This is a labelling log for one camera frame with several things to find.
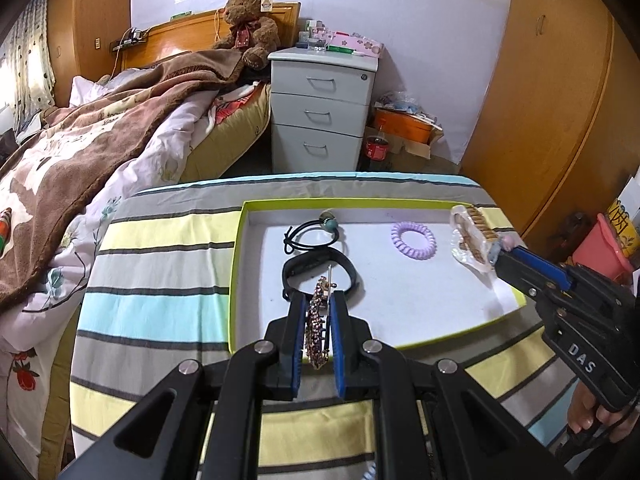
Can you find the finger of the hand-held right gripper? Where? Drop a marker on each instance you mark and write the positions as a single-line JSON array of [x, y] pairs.
[[520, 277], [542, 267]]

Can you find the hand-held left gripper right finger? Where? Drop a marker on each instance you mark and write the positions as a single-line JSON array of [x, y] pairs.
[[337, 350]]

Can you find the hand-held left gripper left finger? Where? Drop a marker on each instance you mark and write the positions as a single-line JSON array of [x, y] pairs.
[[300, 340]]

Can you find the rhinestone hair barrette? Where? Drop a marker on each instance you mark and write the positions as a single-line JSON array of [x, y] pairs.
[[316, 320]]

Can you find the large clear brown claw clip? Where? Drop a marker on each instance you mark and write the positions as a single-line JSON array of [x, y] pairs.
[[472, 240]]

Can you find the black fitness band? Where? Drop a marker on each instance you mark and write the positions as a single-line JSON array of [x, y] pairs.
[[305, 261]]

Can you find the green shallow box tray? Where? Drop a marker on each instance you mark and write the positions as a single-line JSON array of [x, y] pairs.
[[425, 300]]

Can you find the person's right hand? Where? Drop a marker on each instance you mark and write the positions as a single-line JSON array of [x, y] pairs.
[[587, 410]]

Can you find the pink plastic bucket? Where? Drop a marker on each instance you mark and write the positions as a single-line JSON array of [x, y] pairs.
[[602, 250]]

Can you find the white printed carton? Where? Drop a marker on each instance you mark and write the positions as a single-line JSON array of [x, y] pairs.
[[625, 215]]

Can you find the striped tablecloth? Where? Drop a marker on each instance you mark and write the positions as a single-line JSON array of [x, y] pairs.
[[165, 300]]

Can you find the large wooden wardrobe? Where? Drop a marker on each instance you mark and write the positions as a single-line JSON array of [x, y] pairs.
[[550, 110]]

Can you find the brown cardboard box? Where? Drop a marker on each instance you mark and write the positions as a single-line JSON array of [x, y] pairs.
[[417, 149]]

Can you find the cola bottle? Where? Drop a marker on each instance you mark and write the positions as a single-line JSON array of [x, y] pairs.
[[377, 152]]

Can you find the orange plastic basin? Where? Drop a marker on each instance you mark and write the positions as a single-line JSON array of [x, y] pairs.
[[402, 127]]

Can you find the clear plastic bag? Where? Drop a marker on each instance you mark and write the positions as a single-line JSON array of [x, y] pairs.
[[405, 102]]

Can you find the yellow printed pillow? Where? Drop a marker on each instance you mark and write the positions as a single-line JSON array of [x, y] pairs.
[[225, 135]]

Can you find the white drawer nightstand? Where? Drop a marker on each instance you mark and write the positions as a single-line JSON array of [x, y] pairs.
[[320, 110]]

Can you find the bed with brown blanket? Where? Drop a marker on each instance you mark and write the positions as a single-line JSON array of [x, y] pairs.
[[30, 340]]

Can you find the brown fleece blanket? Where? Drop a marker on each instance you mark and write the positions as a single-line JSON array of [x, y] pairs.
[[100, 150]]

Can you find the pink flowered box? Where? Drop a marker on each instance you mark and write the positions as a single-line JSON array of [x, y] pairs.
[[355, 42]]

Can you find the clear containers cluster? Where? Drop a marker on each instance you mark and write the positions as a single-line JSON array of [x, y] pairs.
[[315, 37]]

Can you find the wooden bed headboard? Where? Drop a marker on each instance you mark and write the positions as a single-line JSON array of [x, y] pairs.
[[170, 40]]

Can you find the brown teddy bear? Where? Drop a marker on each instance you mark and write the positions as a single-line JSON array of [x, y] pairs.
[[250, 15]]

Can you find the power strip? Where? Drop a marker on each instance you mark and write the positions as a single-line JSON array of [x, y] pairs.
[[130, 39]]

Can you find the spotted curtain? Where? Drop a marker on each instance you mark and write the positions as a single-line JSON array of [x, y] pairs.
[[35, 70]]

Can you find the wooden wardrobe with star stickers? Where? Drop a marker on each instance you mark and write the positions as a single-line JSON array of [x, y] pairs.
[[95, 10]]

